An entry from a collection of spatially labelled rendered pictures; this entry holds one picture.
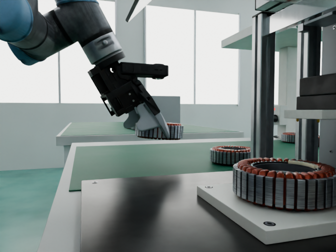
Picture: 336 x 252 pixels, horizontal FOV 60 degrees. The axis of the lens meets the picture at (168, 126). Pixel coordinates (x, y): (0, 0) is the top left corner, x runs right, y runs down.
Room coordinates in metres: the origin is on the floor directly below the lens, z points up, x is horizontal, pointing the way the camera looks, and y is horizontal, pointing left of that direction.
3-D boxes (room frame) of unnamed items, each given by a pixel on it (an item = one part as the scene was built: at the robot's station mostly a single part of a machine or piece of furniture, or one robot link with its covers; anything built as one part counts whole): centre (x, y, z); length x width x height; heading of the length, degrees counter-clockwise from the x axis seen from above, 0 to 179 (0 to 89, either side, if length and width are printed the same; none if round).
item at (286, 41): (1.24, -0.47, 0.98); 0.37 x 0.35 x 0.46; 16
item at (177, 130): (0.68, 0.02, 0.83); 0.11 x 0.11 x 0.04
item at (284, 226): (0.32, -0.13, 0.78); 0.15 x 0.15 x 0.01; 16
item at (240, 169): (0.32, -0.13, 0.80); 0.11 x 0.11 x 0.04
